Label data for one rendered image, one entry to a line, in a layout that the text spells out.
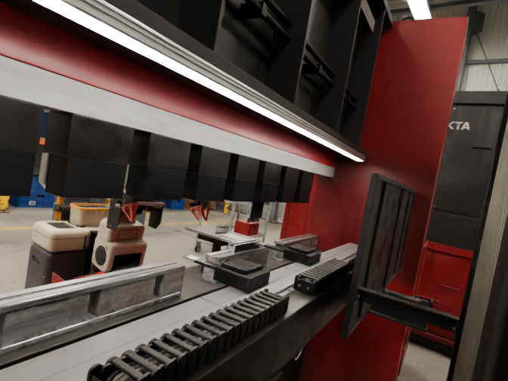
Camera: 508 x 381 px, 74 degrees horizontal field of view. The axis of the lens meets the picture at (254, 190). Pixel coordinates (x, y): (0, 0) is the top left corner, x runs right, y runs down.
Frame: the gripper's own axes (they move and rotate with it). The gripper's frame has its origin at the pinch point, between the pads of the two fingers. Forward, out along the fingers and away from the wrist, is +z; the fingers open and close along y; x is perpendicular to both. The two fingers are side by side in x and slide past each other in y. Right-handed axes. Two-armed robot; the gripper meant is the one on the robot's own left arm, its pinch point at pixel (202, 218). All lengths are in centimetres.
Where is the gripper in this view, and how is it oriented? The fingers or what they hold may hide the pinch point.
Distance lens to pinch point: 183.7
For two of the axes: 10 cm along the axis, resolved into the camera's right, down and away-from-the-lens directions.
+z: 2.1, 9.5, -2.2
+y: 5.8, 0.6, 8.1
